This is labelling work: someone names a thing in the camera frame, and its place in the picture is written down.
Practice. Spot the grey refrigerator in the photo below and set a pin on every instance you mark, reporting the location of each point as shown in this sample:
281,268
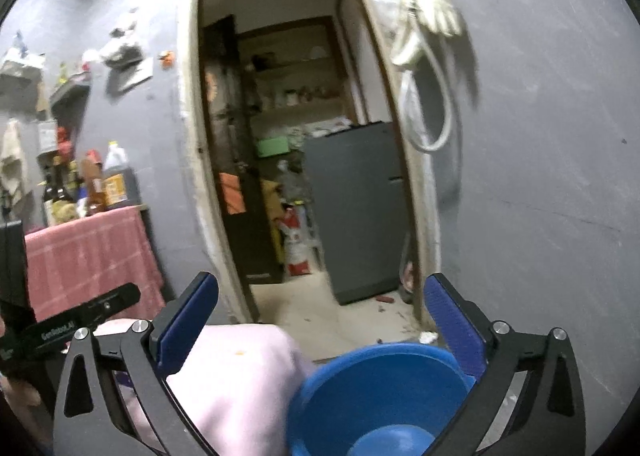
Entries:
355,216

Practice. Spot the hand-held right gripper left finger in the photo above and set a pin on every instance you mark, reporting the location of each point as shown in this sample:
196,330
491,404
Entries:
185,321

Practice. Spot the clear jug with white cap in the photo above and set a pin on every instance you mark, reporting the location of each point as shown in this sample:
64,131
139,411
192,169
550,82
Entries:
116,176

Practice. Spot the red and white sack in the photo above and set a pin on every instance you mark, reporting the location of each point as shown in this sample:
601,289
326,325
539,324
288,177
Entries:
296,246

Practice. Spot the pink checked towel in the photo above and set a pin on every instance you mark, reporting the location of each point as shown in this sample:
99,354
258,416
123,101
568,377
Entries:
90,261

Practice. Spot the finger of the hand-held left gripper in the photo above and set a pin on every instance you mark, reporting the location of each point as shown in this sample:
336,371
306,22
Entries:
100,307

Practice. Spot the pink cloth covered table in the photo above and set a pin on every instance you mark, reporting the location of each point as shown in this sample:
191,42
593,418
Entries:
235,386

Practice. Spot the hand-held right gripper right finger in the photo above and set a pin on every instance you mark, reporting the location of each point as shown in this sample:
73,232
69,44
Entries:
450,321

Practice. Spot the group of bottles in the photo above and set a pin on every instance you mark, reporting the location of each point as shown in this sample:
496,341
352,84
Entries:
57,196

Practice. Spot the wooden door frame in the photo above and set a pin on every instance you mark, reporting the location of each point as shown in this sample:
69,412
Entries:
190,136

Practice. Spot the wooden shelf unit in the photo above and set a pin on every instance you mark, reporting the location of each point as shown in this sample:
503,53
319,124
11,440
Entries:
295,71

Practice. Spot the blue plastic basin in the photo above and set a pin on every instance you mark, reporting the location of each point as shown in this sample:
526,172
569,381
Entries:
380,386

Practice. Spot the white plastic bag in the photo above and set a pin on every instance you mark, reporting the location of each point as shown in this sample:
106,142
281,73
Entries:
120,43

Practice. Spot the dark wooden door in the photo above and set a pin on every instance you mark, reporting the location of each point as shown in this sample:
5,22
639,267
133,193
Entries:
240,246

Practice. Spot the brown bottle with red cap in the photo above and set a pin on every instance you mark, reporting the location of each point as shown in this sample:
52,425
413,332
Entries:
94,186

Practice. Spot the green box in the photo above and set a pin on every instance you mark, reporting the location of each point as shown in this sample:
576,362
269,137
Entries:
272,146

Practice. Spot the small red floor scrap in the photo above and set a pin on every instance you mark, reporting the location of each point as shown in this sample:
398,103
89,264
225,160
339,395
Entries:
386,298

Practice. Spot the grey wall shelf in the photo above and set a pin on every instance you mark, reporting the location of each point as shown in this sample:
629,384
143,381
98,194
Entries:
70,88

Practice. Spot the yellow bag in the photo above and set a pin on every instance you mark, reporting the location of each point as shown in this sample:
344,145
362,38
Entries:
271,206

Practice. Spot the beige hanging cloth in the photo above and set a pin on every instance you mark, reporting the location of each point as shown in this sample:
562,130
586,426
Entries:
12,161

